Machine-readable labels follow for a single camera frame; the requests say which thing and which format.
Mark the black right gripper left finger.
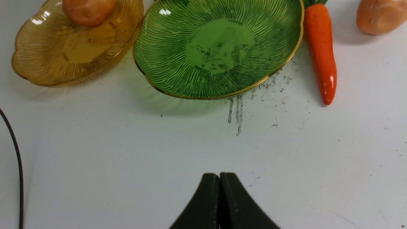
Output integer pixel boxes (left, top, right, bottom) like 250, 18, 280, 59
170, 173, 220, 229

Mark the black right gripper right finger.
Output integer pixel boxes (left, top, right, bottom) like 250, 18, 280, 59
218, 172, 279, 229

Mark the long orange toy carrot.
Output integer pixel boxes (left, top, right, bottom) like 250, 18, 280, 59
303, 0, 337, 106

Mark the brown toy potato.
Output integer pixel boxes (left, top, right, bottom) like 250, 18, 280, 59
356, 0, 407, 35
62, 0, 117, 27

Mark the green ribbed glass plate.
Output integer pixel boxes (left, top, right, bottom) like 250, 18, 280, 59
133, 0, 304, 100

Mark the amber ribbed glass plate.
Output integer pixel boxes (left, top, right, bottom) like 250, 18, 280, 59
11, 0, 144, 87

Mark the black cable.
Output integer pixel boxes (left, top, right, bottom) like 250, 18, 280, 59
0, 108, 24, 229

